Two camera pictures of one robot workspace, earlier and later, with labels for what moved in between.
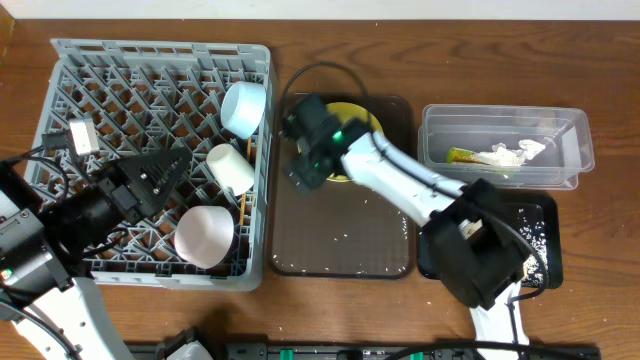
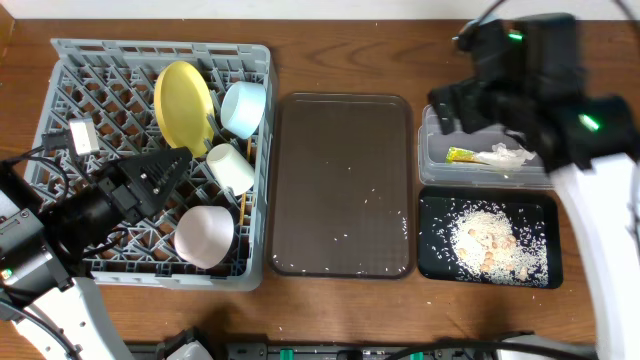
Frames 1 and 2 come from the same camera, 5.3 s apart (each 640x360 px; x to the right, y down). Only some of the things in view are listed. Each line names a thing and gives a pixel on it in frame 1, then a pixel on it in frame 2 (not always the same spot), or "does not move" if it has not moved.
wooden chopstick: [243, 208] does not move
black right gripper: [300, 176] to [470, 104]
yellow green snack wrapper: [459, 155] does not move
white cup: [230, 169] does not move
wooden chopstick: [249, 149] does not move
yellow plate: [350, 111] to [185, 107]
